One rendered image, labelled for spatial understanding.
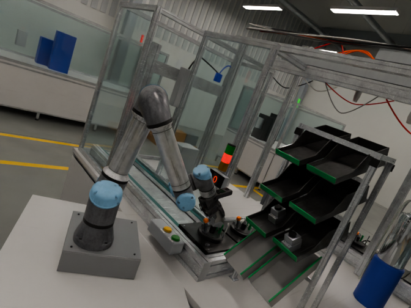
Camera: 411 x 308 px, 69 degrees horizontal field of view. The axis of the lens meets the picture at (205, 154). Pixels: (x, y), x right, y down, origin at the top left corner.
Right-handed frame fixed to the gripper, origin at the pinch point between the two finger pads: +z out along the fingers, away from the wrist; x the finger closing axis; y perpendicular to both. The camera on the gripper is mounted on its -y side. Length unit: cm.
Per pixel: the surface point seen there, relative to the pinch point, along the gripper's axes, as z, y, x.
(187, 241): -2.3, 20.7, 0.5
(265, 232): -14.4, -1.7, 30.7
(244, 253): -1.2, 6.4, 24.3
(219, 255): 3.9, 13.6, 13.9
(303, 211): -28, -11, 42
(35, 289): -38, 75, 3
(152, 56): -49, -41, -105
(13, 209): 51, 103, -189
